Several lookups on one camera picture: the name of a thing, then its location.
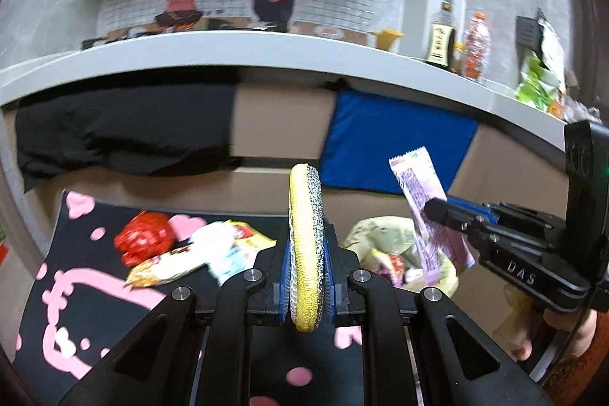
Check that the yellow cup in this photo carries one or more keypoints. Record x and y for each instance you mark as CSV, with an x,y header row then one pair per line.
x,y
385,38

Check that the yellow snack packet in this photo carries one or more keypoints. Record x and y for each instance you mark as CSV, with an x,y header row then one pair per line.
x,y
177,263

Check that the red plastic wrap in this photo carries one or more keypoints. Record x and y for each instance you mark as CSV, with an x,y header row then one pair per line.
x,y
148,234

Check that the blue towel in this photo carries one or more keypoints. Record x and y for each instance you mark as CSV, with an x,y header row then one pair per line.
x,y
367,130

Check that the soy sauce bottle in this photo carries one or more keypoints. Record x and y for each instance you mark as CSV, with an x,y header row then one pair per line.
x,y
442,35

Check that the green snack bag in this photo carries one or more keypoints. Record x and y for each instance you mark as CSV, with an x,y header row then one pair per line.
x,y
542,82

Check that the person's right hand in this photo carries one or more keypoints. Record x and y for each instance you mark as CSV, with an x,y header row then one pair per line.
x,y
581,326

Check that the yellow scouring sponge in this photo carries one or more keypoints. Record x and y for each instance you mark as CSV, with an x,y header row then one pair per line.
x,y
306,243

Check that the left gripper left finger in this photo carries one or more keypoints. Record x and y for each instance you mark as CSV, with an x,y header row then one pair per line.
x,y
271,302

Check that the trash bin with yellow bag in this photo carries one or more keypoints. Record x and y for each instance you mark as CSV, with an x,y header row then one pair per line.
x,y
392,248

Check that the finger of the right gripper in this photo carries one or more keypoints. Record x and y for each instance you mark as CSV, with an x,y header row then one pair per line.
x,y
476,210
456,219

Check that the orange capped drink bottle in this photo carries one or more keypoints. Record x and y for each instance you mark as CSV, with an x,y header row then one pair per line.
x,y
476,47

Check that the black cloth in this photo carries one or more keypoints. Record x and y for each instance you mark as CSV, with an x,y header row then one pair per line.
x,y
160,131

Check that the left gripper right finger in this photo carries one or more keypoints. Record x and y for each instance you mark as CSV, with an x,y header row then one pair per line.
x,y
344,306

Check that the black mat with pink pattern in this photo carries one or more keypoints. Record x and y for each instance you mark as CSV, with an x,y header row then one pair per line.
x,y
79,308

